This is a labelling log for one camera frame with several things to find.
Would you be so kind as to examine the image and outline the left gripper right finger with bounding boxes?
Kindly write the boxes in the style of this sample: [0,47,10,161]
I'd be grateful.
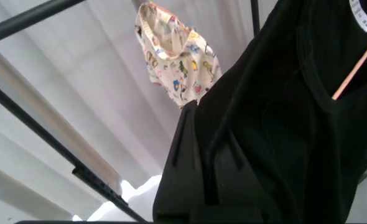
[208,136,267,220]

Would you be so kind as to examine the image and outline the cream printed garment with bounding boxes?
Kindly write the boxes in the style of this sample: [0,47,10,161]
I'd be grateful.
[134,1,223,110]

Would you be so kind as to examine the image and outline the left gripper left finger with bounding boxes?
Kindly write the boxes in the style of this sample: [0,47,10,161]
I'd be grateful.
[152,100,210,223]

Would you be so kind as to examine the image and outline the black garment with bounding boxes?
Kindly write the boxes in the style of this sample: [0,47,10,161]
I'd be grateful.
[194,0,367,224]

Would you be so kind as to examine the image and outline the pink clothes hanger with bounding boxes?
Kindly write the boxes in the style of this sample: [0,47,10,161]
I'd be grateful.
[331,29,367,101]

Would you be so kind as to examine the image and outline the black clothes rack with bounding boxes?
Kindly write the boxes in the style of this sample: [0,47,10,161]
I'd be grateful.
[0,0,262,223]

